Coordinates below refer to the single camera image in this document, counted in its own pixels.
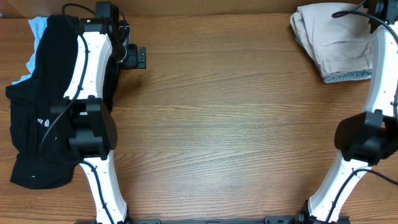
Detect black polo shirt with logo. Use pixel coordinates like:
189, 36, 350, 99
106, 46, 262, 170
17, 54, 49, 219
6, 15, 118, 189

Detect light blue garment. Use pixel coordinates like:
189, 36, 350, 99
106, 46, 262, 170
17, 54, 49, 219
12, 17, 47, 85

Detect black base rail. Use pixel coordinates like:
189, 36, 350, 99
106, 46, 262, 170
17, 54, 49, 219
74, 214, 352, 224

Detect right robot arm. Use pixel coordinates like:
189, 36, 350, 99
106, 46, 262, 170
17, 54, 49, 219
291, 1, 397, 223

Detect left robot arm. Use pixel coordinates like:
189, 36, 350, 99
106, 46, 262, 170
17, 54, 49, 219
49, 1, 147, 223

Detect folded beige trousers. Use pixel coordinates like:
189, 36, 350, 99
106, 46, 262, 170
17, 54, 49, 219
290, 2, 376, 78

